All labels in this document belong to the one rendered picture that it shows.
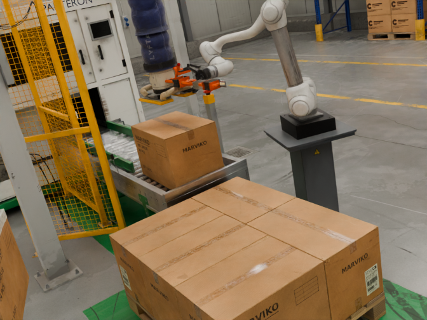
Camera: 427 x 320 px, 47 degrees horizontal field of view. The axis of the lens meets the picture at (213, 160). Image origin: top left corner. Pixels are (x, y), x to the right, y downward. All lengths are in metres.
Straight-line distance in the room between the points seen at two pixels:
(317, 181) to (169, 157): 1.06
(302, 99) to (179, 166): 0.92
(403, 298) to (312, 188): 1.00
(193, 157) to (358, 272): 1.37
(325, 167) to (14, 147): 2.14
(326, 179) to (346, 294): 1.18
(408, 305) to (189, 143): 1.65
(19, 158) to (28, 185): 0.20
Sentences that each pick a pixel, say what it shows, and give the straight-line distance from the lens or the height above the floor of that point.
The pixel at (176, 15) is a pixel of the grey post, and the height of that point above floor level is 1.52.
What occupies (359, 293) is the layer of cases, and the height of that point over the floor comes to 0.24.
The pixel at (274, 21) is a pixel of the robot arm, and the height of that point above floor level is 1.55.
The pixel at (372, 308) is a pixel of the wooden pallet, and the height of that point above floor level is 0.09.
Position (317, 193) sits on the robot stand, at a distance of 3.58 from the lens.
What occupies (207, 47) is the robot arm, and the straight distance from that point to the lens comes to 3.48.
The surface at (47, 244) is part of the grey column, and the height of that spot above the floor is 0.30.
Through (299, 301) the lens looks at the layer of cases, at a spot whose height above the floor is 0.42.
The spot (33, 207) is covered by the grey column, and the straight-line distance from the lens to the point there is 3.69.
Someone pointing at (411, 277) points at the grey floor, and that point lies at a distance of 3.20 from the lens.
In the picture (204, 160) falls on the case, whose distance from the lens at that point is 3.39.
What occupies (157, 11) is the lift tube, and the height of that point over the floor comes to 1.73.
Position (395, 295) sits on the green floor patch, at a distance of 3.06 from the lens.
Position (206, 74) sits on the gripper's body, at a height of 1.27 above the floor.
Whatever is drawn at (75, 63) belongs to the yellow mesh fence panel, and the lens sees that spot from 3.68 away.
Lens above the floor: 1.86
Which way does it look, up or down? 20 degrees down
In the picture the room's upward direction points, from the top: 12 degrees counter-clockwise
